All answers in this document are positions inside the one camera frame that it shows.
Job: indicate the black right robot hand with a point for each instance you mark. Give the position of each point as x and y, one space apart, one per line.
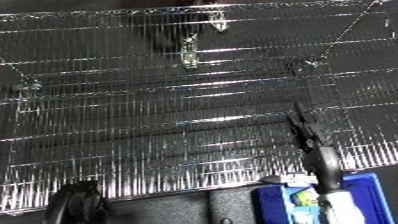
323 163

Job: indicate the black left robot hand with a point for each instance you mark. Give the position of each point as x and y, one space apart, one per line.
77 203

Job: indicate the pale right robot arm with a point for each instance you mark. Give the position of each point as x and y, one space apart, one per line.
340 208

